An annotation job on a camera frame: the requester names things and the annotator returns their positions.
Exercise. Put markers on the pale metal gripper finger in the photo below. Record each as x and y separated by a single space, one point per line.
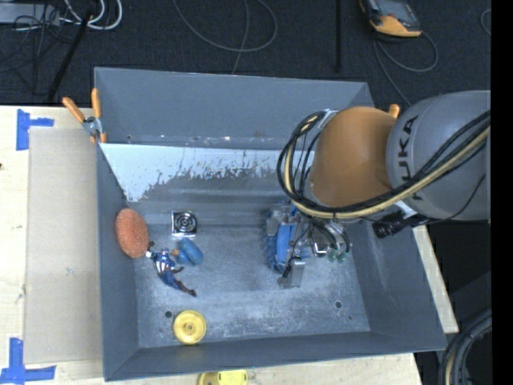
289 217
293 273

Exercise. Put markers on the grey metal bin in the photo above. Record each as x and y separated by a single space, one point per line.
248 295

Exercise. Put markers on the blue oval object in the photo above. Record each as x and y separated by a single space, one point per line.
190 251

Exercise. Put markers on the silver square ringed object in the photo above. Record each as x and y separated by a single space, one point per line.
184 223

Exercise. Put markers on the yellow round disc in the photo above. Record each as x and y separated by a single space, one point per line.
189 327

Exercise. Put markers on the blue superhero toy figure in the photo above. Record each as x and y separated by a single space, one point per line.
166 267

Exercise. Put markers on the orange oval scrubber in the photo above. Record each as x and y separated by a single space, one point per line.
131 233

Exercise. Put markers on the pale wood flat board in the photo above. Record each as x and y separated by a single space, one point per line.
60 235

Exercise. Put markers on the black cylinder on white bracket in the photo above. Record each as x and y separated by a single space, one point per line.
388 225

